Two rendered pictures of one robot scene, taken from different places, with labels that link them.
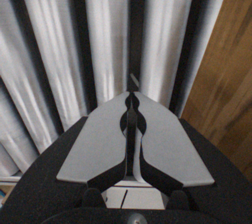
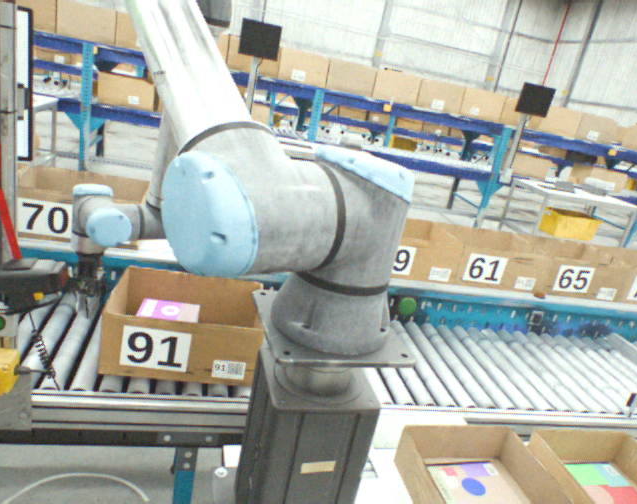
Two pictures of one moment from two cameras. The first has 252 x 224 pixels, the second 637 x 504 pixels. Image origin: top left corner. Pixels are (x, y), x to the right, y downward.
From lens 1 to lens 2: 1.56 m
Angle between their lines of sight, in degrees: 102
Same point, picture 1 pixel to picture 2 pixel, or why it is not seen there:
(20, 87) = (25, 330)
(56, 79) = (49, 329)
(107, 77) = (75, 330)
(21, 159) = not seen: outside the picture
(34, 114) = (21, 339)
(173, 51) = not seen: hidden behind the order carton
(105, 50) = (78, 324)
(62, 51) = (58, 324)
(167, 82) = not seen: hidden behind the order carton
